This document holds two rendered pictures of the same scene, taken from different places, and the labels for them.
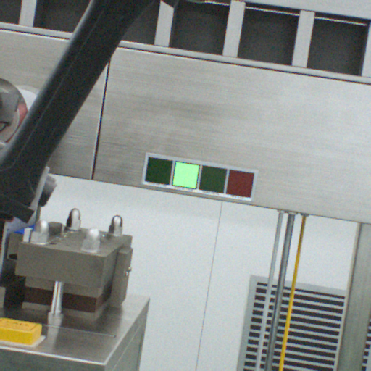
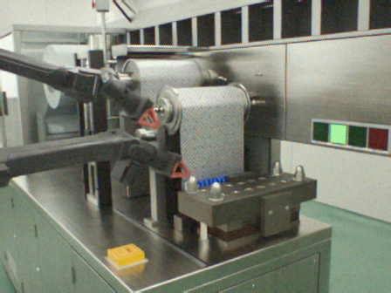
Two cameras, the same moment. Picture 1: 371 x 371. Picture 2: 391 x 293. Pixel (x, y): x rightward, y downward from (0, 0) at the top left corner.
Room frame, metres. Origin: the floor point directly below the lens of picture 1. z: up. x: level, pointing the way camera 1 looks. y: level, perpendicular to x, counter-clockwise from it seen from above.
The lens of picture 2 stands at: (1.06, -0.64, 1.35)
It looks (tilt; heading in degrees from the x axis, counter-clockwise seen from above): 10 degrees down; 53
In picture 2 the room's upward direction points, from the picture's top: 1 degrees counter-clockwise
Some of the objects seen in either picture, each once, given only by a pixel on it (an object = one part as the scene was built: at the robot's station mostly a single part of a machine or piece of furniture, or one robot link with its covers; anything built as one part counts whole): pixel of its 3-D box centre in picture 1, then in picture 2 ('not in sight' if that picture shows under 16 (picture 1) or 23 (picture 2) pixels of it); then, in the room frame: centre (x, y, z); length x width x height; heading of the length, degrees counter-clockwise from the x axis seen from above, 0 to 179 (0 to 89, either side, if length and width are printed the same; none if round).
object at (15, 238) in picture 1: (30, 240); not in sight; (1.87, 0.30, 1.01); 0.23 x 0.03 x 0.05; 177
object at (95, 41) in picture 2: not in sight; (104, 43); (1.90, 1.11, 1.50); 0.14 x 0.14 x 0.06
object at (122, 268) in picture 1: (122, 276); (276, 213); (1.91, 0.11, 0.96); 0.10 x 0.03 x 0.11; 177
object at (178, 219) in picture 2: (11, 285); (216, 213); (1.87, 0.32, 0.92); 0.28 x 0.04 x 0.04; 177
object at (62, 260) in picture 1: (80, 253); (250, 194); (1.90, 0.20, 1.00); 0.40 x 0.16 x 0.06; 177
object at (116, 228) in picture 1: (116, 224); (299, 172); (2.06, 0.15, 1.05); 0.04 x 0.04 x 0.04
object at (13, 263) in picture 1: (15, 263); not in sight; (1.87, 0.32, 0.96); 0.23 x 0.01 x 0.09; 177
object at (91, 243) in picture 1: (92, 239); (216, 190); (1.74, 0.17, 1.05); 0.04 x 0.04 x 0.04
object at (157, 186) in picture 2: not in sight; (153, 174); (1.71, 0.43, 1.05); 0.06 x 0.05 x 0.31; 177
